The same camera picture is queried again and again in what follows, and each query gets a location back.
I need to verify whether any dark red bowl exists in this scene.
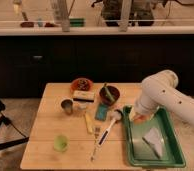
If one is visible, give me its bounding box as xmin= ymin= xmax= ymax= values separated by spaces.
xmin=99 ymin=86 xmax=120 ymax=106

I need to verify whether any wooden table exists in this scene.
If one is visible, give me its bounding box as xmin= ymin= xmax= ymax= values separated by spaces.
xmin=20 ymin=83 xmax=136 ymax=171

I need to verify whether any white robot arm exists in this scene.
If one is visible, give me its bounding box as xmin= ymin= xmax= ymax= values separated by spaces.
xmin=129 ymin=70 xmax=194 ymax=126

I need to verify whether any green plastic tray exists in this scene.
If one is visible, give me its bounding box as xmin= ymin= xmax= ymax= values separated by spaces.
xmin=122 ymin=106 xmax=186 ymax=168

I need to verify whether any green plastic cup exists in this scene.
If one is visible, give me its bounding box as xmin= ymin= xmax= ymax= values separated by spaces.
xmin=53 ymin=135 xmax=68 ymax=152

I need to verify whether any orange bowl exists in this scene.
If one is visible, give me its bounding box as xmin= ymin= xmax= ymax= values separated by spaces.
xmin=71 ymin=78 xmax=93 ymax=92

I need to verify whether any red orange apple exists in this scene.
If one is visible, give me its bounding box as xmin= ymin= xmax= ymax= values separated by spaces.
xmin=134 ymin=115 xmax=149 ymax=122

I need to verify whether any yellow banana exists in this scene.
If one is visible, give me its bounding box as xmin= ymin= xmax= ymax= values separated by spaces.
xmin=85 ymin=113 xmax=93 ymax=134

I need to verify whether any green vegetable in bowl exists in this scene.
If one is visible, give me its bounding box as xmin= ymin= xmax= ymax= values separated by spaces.
xmin=103 ymin=82 xmax=115 ymax=102

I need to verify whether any metal cup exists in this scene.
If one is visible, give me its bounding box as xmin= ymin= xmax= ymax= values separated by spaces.
xmin=61 ymin=99 xmax=73 ymax=115

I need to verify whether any green box on counter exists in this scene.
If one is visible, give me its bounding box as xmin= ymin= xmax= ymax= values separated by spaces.
xmin=70 ymin=18 xmax=85 ymax=27

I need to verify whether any silver fork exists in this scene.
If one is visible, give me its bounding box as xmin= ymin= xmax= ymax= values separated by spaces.
xmin=90 ymin=126 xmax=101 ymax=162

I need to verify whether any teal sponge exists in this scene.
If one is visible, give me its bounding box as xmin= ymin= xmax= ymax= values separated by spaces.
xmin=95 ymin=103 xmax=108 ymax=121

